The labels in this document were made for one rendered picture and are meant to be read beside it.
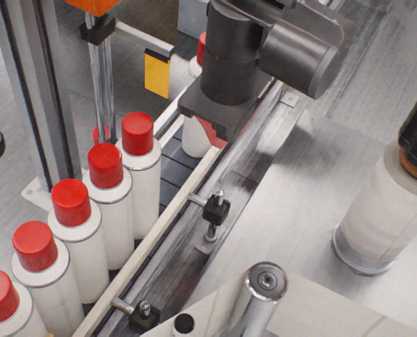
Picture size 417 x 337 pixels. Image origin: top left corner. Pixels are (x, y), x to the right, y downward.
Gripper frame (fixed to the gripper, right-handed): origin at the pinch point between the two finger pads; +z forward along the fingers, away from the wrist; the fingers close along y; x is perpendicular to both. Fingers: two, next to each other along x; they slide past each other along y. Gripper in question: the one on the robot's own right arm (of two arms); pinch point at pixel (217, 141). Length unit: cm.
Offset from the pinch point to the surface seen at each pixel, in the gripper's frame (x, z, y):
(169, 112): 9.7, 5.6, 5.2
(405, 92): -19, 19, 46
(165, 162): 8.7, 13.8, 3.0
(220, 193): -2.3, 6.9, -1.9
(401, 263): -27.0, 13.9, 6.0
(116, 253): 4.5, 8.8, -14.9
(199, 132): 5.3, 7.7, 6.0
